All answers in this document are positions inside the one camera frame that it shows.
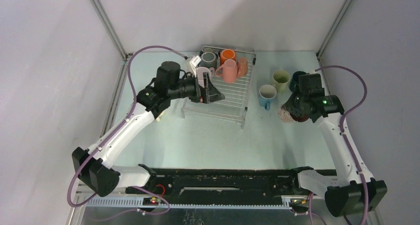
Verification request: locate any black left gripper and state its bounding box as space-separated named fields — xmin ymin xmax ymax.
xmin=168 ymin=72 xmax=224 ymax=104

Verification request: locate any dark teal mug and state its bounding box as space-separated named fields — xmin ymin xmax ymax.
xmin=289 ymin=71 xmax=307 ymax=92

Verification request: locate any pink ghost pattern mug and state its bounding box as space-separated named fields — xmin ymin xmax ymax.
xmin=278 ymin=105 xmax=309 ymax=123

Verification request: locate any light green mug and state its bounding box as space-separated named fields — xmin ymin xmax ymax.
xmin=272 ymin=70 xmax=291 ymax=92

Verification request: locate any light blue dotted mug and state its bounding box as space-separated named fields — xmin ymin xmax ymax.
xmin=258 ymin=84 xmax=277 ymax=111

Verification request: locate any cream mug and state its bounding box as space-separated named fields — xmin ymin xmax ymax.
xmin=155 ymin=109 xmax=170 ymax=122

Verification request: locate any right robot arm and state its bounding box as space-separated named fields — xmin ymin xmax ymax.
xmin=283 ymin=73 xmax=387 ymax=217

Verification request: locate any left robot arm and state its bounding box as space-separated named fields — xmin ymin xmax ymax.
xmin=72 ymin=61 xmax=225 ymax=197

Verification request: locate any salmon pink mug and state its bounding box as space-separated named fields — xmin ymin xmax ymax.
xmin=215 ymin=59 xmax=238 ymax=84

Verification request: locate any lilac mug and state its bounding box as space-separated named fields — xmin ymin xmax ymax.
xmin=196 ymin=67 xmax=215 ymax=87

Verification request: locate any grey mug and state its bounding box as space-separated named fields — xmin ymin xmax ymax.
xmin=200 ymin=52 xmax=217 ymax=69

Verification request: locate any small terracotta cup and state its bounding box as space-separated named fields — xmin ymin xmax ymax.
xmin=237 ymin=57 xmax=249 ymax=78

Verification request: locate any orange mug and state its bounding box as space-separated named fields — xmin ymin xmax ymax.
xmin=219 ymin=49 xmax=237 ymax=65

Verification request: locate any white wire dish rack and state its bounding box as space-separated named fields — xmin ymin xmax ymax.
xmin=181 ymin=49 xmax=257 ymax=128

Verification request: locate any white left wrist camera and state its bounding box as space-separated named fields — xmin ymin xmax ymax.
xmin=183 ymin=55 xmax=202 ymax=76

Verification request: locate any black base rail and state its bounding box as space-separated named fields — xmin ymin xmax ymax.
xmin=126 ymin=168 xmax=339 ymax=206

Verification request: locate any grey cable duct strip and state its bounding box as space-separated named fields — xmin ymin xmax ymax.
xmin=86 ymin=197 xmax=292 ymax=210

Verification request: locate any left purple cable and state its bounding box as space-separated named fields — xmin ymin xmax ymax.
xmin=67 ymin=45 xmax=189 ymax=216

